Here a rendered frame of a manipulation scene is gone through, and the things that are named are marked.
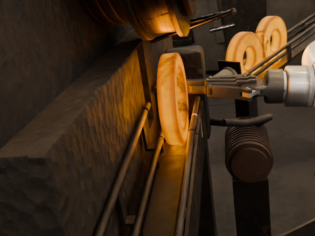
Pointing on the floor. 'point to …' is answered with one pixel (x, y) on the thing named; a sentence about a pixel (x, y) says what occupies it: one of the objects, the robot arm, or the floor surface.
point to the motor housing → (250, 177)
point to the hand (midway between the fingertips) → (189, 86)
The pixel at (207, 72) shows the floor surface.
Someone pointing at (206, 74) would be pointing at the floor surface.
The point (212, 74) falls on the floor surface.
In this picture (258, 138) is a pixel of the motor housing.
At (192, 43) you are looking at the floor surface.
